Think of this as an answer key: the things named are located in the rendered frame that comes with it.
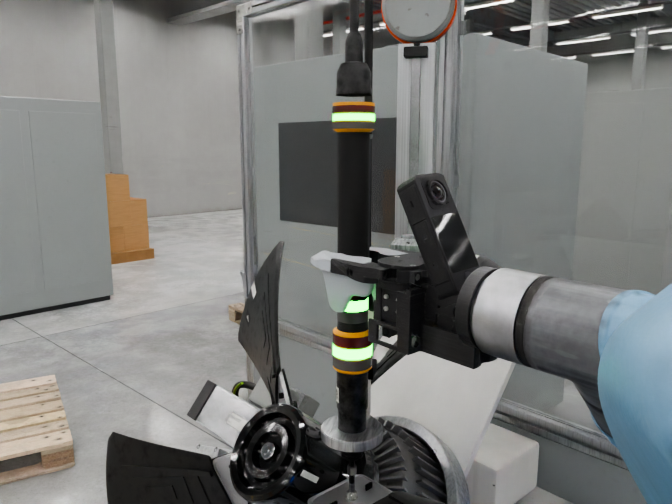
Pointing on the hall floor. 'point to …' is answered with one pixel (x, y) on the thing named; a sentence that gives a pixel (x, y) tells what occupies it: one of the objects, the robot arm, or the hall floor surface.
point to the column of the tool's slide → (409, 123)
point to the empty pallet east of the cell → (34, 427)
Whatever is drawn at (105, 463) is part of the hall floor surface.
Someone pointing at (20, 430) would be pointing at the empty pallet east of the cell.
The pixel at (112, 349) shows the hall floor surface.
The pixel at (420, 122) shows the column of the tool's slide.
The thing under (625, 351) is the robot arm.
